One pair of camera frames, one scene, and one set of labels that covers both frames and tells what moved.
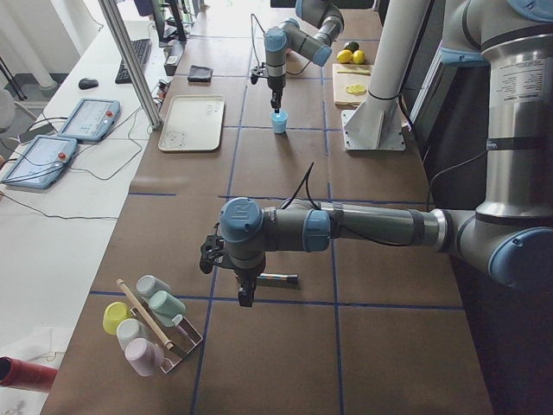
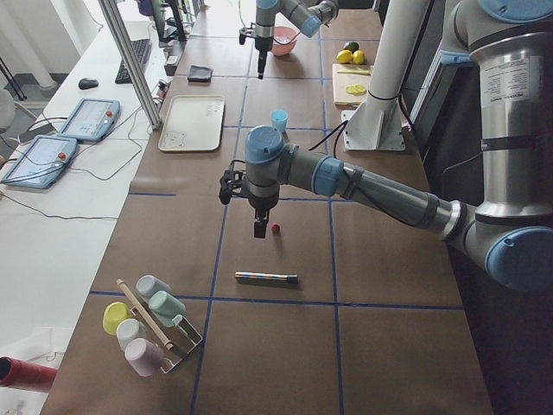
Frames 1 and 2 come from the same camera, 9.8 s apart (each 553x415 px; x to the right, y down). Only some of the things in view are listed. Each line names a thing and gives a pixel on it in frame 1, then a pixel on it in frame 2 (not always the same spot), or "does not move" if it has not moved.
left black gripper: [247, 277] → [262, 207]
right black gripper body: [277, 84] → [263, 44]
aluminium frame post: [111, 13] does not move
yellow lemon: [359, 57] does not move
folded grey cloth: [199, 73] does not move
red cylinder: [26, 375] does not move
